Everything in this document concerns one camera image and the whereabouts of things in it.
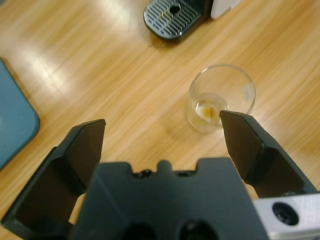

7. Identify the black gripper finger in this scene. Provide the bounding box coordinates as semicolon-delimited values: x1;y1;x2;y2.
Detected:
1;118;107;240
218;110;320;201

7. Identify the clear drinking glass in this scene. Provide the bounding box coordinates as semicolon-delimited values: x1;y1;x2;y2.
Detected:
187;64;257;134

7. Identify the white capsule coffee machine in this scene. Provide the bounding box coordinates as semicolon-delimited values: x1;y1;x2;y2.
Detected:
199;0;245;20

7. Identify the teal plastic tray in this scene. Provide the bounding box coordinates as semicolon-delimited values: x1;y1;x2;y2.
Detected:
0;57;41;171

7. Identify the metal grid drip tray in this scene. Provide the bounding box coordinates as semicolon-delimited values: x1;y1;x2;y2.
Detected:
143;0;203;42

